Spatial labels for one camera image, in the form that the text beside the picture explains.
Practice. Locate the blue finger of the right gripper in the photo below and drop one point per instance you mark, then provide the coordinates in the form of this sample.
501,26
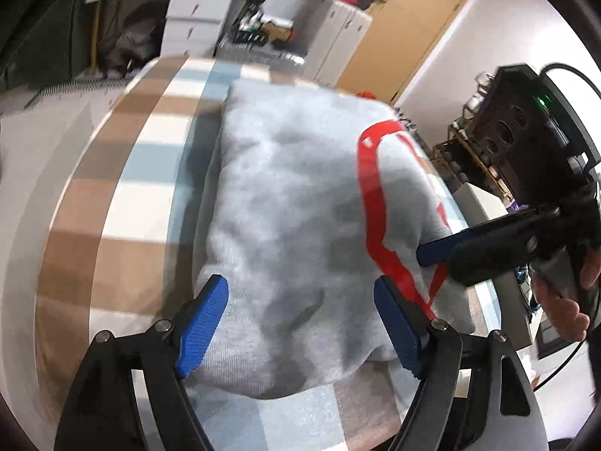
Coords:
438,251

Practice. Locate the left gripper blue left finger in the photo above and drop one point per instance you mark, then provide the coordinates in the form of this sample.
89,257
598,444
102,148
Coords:
100,412

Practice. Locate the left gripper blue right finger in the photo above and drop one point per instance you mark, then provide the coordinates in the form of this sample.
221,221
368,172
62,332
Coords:
473,393

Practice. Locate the grey VLONE hoodie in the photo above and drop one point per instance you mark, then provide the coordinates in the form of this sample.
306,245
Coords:
311,196

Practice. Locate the person right hand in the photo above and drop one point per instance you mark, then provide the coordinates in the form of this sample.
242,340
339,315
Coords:
565,314

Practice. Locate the wooden shoe rack with shoes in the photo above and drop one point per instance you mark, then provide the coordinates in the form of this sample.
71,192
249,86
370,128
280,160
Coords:
461,156

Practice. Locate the checkered bed blanket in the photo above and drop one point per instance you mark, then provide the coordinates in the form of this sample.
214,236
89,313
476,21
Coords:
119,254

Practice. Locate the orange plastic bag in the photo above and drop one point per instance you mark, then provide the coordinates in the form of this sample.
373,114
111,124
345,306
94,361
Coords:
366,95

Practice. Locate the tan wooden door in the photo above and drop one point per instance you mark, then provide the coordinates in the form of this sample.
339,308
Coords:
401,36

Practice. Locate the silver aluminium suitcase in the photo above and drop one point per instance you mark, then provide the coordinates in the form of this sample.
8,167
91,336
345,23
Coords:
277,60

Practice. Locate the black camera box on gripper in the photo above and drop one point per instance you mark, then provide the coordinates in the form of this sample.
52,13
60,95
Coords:
534,138

